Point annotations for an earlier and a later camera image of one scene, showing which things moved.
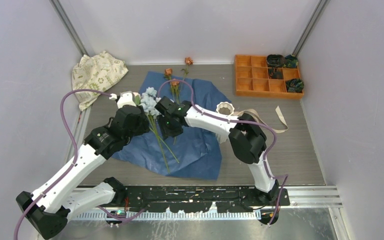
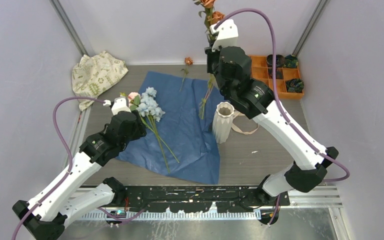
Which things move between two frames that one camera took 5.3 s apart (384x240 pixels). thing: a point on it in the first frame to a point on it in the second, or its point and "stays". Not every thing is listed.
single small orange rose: [188, 61] stays
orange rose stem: [174, 84] to [210, 18]
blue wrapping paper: [194, 153] stays
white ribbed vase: [227, 108] stays
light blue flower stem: [151, 107] stays
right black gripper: [165, 130] to [210, 55]
